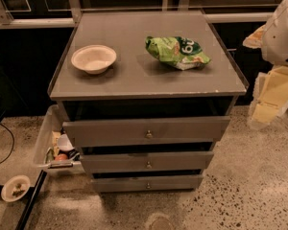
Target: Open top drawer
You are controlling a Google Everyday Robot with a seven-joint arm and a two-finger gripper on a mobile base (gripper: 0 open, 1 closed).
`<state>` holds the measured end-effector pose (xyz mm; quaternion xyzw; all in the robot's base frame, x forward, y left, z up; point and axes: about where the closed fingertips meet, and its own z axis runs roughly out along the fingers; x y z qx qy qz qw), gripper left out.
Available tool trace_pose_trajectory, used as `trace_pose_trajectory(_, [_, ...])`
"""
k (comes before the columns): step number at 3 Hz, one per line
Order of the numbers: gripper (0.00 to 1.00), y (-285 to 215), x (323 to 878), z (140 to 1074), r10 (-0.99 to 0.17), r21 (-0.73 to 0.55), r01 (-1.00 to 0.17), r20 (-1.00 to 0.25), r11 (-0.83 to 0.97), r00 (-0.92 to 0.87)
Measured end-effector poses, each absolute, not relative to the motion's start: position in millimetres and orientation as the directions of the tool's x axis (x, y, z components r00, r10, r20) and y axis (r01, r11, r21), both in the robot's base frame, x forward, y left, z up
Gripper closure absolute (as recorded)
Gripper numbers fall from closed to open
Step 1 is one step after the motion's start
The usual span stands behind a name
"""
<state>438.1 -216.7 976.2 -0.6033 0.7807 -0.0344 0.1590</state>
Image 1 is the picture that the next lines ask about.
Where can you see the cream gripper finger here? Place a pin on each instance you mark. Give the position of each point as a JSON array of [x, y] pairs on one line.
[[254, 40], [270, 97]]

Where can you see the green chip bag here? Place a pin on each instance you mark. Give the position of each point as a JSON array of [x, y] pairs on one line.
[[179, 52]]

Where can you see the white paper bowl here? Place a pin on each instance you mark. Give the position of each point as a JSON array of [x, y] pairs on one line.
[[93, 59]]

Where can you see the metal railing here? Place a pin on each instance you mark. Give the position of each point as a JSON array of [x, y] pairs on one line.
[[17, 14]]

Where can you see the grey bottom drawer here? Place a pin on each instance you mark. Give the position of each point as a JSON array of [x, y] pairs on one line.
[[149, 183]]

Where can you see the white cup in bin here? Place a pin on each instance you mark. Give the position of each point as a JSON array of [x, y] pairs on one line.
[[64, 144]]

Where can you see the clear plastic storage bin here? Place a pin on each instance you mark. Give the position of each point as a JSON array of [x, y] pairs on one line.
[[52, 122]]

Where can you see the grey drawer cabinet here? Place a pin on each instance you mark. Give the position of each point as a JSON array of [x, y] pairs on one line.
[[138, 86]]

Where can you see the grey top drawer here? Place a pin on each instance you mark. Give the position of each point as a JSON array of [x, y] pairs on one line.
[[131, 132]]

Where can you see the black bar on floor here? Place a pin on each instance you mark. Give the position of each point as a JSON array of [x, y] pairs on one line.
[[33, 194]]

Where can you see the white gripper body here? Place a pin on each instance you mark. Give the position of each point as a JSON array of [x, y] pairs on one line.
[[280, 43]]

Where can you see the grey drawer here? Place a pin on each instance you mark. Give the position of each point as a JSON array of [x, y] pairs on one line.
[[147, 162], [149, 183], [131, 132]]

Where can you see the grey middle drawer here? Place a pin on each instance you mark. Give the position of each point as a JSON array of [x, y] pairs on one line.
[[147, 162]]

